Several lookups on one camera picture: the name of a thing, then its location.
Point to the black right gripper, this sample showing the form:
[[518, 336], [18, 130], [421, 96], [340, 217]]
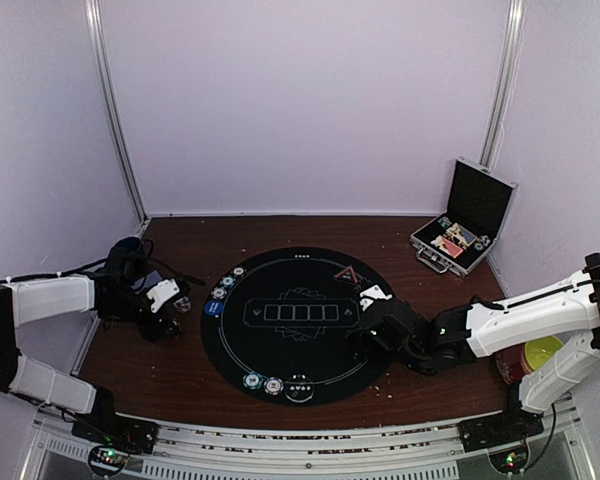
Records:
[[360, 334]]

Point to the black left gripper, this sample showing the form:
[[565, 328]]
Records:
[[153, 331]]

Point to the blue round blind button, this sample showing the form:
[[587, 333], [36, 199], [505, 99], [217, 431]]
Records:
[[213, 308]]

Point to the red triangular button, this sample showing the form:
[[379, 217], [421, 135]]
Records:
[[347, 275]]

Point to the green-white single poker chip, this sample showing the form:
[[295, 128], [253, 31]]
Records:
[[228, 281]]

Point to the red-white single poker chip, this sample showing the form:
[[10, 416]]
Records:
[[238, 272]]

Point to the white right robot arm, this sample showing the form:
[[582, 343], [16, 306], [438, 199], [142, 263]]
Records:
[[570, 306]]

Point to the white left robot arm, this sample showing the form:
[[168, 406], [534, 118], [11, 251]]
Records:
[[33, 298]]

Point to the blue-backed playing card deck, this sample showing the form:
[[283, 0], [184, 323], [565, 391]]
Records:
[[148, 281]]

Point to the dark blue ceramic mug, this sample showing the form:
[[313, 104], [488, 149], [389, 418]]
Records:
[[135, 245]]

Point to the red patterned bowl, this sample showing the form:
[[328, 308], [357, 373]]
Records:
[[509, 364]]

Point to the red card deck in case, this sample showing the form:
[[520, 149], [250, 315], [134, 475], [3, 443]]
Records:
[[449, 247]]

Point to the yellow-green plastic bowl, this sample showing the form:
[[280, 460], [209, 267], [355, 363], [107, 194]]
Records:
[[536, 353]]

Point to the black round poker mat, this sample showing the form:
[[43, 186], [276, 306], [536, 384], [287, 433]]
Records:
[[288, 315]]

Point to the aluminium poker chip case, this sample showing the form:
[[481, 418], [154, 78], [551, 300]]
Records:
[[477, 207]]

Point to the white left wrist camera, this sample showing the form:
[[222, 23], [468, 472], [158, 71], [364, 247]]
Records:
[[161, 293]]

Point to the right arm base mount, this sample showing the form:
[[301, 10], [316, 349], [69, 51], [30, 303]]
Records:
[[498, 429]]

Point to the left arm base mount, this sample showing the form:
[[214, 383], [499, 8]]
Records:
[[127, 434]]

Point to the aluminium front rail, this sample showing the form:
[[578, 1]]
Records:
[[432, 450]]

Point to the aluminium left corner post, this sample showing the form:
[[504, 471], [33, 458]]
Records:
[[98, 41]]

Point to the aluminium corner post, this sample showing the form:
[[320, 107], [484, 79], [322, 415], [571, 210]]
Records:
[[98, 41], [503, 89]]

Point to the aluminium right corner post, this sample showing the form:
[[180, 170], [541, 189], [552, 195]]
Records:
[[503, 89]]

